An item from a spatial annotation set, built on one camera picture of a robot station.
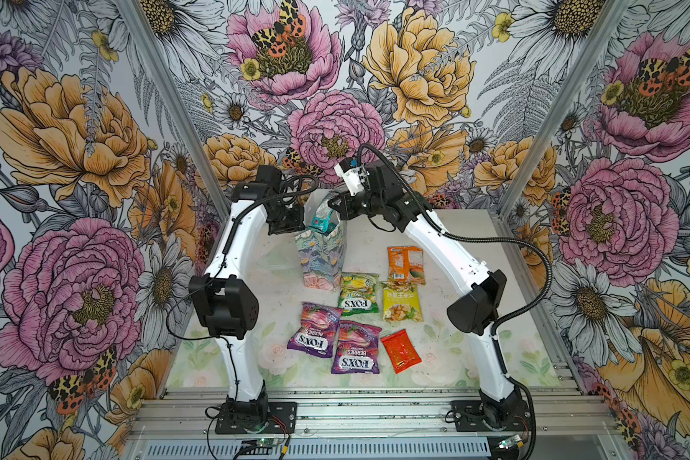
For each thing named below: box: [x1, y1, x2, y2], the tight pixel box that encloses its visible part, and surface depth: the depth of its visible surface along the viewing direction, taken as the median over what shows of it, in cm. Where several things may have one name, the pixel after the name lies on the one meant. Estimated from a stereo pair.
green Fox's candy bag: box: [338, 272, 380, 318], surface depth 96 cm
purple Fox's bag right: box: [330, 320, 383, 374], surface depth 84 cm
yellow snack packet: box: [381, 281, 424, 322], surface depth 96 cm
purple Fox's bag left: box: [286, 301, 345, 358], surface depth 89 cm
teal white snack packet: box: [308, 190, 338, 236], surface depth 81 cm
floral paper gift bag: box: [294, 220, 346, 292], surface depth 89 cm
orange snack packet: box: [387, 245, 427, 286], surface depth 103 cm
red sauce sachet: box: [380, 328, 423, 375], surface depth 87 cm
